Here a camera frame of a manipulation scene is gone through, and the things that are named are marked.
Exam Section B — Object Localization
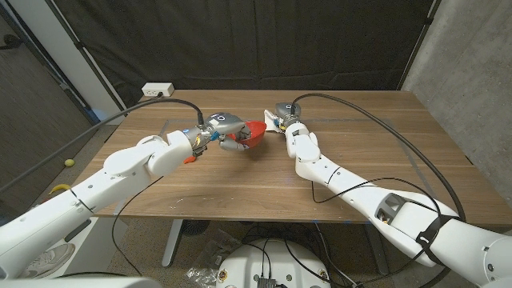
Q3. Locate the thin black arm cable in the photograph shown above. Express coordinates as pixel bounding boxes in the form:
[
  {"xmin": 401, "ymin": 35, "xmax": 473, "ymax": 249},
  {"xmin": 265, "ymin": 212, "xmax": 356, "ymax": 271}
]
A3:
[
  {"xmin": 310, "ymin": 177, "xmax": 443, "ymax": 219},
  {"xmin": 110, "ymin": 175, "xmax": 165, "ymax": 277}
]

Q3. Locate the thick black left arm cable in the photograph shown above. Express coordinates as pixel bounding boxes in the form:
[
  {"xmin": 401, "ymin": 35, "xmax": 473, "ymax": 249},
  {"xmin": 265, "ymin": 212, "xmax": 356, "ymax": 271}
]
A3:
[{"xmin": 0, "ymin": 98, "xmax": 206, "ymax": 193}]

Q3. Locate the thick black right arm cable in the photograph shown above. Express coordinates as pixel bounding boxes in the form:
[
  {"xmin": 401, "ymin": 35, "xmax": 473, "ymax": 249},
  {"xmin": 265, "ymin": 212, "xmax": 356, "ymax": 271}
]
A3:
[{"xmin": 290, "ymin": 93, "xmax": 467, "ymax": 223}]

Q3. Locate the grey white sneaker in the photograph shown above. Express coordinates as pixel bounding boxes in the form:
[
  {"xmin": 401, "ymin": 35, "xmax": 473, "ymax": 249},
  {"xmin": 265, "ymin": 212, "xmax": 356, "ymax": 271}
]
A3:
[{"xmin": 18, "ymin": 242, "xmax": 76, "ymax": 280}]

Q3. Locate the white power strip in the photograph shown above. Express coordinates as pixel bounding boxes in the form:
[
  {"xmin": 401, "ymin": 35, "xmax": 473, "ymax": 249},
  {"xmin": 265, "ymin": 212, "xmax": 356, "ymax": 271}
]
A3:
[{"xmin": 141, "ymin": 82, "xmax": 175, "ymax": 98}]

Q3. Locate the white cloth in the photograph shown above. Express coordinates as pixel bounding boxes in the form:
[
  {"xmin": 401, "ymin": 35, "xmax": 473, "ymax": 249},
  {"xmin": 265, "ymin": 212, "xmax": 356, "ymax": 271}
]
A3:
[{"xmin": 262, "ymin": 110, "xmax": 283, "ymax": 134}]

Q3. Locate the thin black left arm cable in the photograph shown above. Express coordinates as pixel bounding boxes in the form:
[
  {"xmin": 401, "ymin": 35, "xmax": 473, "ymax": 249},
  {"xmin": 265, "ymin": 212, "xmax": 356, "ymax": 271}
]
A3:
[{"xmin": 110, "ymin": 175, "xmax": 165, "ymax": 277}]

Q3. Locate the grey table leg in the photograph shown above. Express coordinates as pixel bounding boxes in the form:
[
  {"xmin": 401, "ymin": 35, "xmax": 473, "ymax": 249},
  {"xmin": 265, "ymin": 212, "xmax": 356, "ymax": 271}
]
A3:
[{"xmin": 366, "ymin": 223, "xmax": 390, "ymax": 276}]

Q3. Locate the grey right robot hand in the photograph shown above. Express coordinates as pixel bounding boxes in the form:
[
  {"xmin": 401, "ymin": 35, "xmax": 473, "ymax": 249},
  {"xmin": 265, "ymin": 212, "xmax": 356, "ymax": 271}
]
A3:
[{"xmin": 273, "ymin": 102, "xmax": 303, "ymax": 131}]

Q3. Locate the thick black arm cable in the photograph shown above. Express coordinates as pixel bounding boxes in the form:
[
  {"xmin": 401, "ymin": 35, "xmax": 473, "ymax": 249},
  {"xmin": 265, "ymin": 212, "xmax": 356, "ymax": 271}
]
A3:
[
  {"xmin": 0, "ymin": 98, "xmax": 206, "ymax": 193},
  {"xmin": 290, "ymin": 93, "xmax": 467, "ymax": 223}
]

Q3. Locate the yellow and black object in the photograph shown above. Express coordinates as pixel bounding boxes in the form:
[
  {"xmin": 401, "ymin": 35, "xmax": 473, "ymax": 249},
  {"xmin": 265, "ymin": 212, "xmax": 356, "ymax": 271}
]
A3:
[{"xmin": 48, "ymin": 182, "xmax": 72, "ymax": 196}]

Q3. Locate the white door post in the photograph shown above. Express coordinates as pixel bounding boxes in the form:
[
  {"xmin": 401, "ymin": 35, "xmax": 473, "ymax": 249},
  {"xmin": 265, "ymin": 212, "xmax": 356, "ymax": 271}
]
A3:
[{"xmin": 7, "ymin": 0, "xmax": 127, "ymax": 125}]

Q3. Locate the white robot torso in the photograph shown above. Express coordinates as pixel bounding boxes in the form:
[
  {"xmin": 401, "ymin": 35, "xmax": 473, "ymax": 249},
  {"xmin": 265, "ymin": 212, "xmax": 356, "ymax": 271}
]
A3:
[{"xmin": 0, "ymin": 276, "xmax": 163, "ymax": 288}]

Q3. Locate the red bowl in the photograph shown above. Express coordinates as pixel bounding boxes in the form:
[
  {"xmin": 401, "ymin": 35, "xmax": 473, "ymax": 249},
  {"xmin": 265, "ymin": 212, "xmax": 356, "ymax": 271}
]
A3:
[{"xmin": 227, "ymin": 120, "xmax": 268, "ymax": 149}]

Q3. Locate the black round fan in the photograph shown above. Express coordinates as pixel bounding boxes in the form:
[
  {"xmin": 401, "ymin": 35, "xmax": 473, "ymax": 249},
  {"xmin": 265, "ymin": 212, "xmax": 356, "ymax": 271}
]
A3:
[{"xmin": 182, "ymin": 219, "xmax": 211, "ymax": 237}]

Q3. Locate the clear plastic bag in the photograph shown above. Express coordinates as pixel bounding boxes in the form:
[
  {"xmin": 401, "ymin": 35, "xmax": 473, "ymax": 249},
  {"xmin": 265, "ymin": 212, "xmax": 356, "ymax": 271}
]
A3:
[{"xmin": 184, "ymin": 230, "xmax": 241, "ymax": 287}]

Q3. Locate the grey tape outline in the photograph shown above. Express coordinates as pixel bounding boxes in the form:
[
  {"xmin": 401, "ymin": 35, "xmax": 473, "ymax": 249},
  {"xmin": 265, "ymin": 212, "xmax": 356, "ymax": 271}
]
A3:
[{"xmin": 158, "ymin": 118, "xmax": 453, "ymax": 225}]

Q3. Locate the black backdrop curtain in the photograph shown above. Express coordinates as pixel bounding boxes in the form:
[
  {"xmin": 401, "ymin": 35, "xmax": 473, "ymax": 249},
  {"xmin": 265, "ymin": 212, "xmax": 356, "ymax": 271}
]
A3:
[{"xmin": 54, "ymin": 0, "xmax": 435, "ymax": 111}]

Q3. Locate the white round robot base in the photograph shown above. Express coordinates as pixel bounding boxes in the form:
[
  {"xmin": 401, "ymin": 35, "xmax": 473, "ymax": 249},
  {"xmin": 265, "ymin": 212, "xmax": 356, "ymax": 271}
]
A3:
[{"xmin": 215, "ymin": 238, "xmax": 331, "ymax": 288}]

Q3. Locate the white table leg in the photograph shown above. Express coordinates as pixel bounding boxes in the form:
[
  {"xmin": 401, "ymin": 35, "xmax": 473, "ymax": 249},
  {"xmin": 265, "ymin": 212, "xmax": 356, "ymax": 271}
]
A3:
[{"xmin": 162, "ymin": 218, "xmax": 184, "ymax": 268}]

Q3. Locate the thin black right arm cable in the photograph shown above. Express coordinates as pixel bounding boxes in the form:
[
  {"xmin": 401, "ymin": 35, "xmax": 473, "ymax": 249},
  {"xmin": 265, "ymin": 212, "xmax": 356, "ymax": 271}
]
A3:
[{"xmin": 310, "ymin": 177, "xmax": 443, "ymax": 219}]

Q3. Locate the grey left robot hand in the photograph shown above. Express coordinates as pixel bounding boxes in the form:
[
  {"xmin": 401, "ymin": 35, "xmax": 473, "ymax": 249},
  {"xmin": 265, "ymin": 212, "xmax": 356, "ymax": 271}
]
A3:
[{"xmin": 192, "ymin": 111, "xmax": 253, "ymax": 157}]

